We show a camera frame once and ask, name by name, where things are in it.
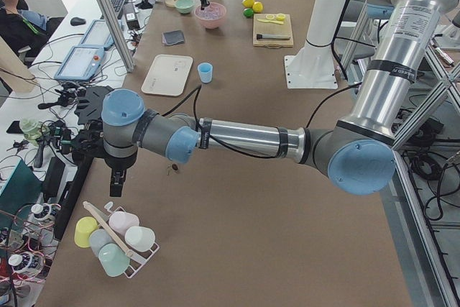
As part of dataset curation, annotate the clear ice cubes pile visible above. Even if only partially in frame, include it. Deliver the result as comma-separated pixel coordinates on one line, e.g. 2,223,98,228
195,3,226,21

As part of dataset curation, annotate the pink plastic cup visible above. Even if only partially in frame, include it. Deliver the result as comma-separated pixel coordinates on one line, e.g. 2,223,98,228
109,211,139,236

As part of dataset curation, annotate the yellow plastic cup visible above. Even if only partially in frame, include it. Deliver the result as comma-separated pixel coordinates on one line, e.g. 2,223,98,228
74,216,99,248

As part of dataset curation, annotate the white plastic cup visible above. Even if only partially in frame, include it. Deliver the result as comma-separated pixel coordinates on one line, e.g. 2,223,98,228
124,226,156,252

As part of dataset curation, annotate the grey plastic cup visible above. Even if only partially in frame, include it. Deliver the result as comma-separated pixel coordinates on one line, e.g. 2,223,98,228
88,229,112,257

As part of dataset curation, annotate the blue plastic cup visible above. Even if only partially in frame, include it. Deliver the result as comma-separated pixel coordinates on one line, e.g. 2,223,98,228
197,63,213,83

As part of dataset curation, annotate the sage green plastic cup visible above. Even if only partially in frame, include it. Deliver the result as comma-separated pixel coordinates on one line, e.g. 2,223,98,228
98,243,130,277

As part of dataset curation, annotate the pink bowl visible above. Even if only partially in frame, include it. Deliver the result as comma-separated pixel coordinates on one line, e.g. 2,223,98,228
193,2,227,29

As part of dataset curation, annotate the mint green bowl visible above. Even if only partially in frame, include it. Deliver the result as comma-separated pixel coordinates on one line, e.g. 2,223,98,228
175,0,195,14

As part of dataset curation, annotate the whole lemon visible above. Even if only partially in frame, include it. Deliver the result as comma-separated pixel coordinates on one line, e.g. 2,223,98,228
252,1,264,14
241,0,255,9

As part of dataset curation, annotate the green lime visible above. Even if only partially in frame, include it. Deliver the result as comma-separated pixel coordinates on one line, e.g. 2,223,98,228
243,8,254,18

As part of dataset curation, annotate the long black bar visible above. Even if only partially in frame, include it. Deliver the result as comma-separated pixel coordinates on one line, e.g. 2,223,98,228
54,156,93,242

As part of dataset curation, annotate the grey folded cloth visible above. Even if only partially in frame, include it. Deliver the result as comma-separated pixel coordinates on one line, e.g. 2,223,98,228
162,30,185,46

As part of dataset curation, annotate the yellow plastic knife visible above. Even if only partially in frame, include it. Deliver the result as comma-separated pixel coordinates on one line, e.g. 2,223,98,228
256,18,285,25

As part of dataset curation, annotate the steel muddler black tip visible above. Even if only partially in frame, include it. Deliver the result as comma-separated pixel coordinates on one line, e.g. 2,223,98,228
256,33,291,40

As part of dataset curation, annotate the wooden cutting board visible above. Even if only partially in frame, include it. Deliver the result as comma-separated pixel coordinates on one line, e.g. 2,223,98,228
252,14,294,47

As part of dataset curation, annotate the lemon half lower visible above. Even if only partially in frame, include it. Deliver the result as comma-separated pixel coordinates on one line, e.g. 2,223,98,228
275,13,286,22

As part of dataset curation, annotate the right oolong tea bottle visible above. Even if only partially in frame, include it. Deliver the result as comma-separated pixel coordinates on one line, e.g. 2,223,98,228
31,203,60,224

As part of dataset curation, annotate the oolong tea bottle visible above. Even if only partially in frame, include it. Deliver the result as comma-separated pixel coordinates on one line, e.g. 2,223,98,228
31,203,60,224
8,251,45,277

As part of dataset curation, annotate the cream rabbit tray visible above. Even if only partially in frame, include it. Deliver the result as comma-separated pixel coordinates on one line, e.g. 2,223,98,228
141,54,193,96

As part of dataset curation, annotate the teach pendant tablet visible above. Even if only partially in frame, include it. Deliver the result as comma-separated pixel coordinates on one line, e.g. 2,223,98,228
80,19,114,50
54,45,105,81

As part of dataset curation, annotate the left oolong tea bottle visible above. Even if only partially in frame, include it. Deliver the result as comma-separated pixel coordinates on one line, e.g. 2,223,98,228
8,251,45,277

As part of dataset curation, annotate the black computer mouse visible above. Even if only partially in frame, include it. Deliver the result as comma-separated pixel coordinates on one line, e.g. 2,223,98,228
70,17,86,27

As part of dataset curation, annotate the seated person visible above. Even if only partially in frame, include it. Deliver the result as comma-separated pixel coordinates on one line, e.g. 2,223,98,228
1,0,64,57

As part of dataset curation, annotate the white wire cup rack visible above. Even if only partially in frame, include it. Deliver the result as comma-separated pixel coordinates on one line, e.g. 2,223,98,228
103,207,160,279

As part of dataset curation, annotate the copper wire bottle rack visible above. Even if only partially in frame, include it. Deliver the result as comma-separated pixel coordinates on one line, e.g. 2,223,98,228
1,203,58,284

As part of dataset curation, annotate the aluminium frame post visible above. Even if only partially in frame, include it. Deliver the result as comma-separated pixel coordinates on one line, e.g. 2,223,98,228
96,0,134,73

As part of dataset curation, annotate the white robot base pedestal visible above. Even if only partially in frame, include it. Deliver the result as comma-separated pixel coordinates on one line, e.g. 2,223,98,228
285,0,346,89

